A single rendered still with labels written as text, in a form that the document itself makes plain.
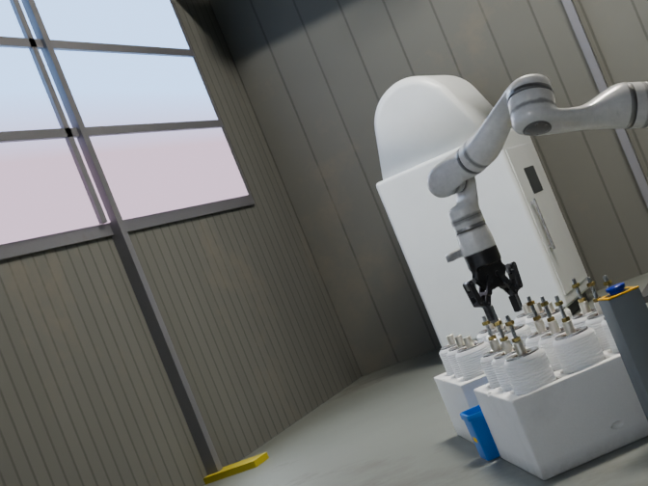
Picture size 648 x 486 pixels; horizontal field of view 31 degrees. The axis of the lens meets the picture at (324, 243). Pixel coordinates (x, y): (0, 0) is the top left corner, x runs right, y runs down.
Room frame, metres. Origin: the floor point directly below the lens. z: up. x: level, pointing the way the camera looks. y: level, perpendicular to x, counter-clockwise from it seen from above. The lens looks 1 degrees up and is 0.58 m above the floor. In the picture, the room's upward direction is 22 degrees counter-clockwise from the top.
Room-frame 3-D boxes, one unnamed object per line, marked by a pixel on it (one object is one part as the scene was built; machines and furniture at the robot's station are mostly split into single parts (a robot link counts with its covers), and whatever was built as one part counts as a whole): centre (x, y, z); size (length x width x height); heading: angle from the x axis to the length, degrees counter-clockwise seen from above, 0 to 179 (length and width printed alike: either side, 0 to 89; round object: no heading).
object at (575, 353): (2.56, -0.42, 0.16); 0.10 x 0.10 x 0.18
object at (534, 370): (2.55, -0.31, 0.16); 0.10 x 0.10 x 0.18
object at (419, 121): (5.35, -0.69, 0.62); 0.63 x 0.56 x 1.24; 68
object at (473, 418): (2.94, -0.31, 0.06); 0.30 x 0.11 x 0.12; 96
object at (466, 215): (2.56, -0.32, 0.62); 0.09 x 0.07 x 0.15; 124
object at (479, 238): (2.57, -0.30, 0.52); 0.11 x 0.09 x 0.06; 28
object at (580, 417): (2.68, -0.41, 0.09); 0.39 x 0.39 x 0.18; 6
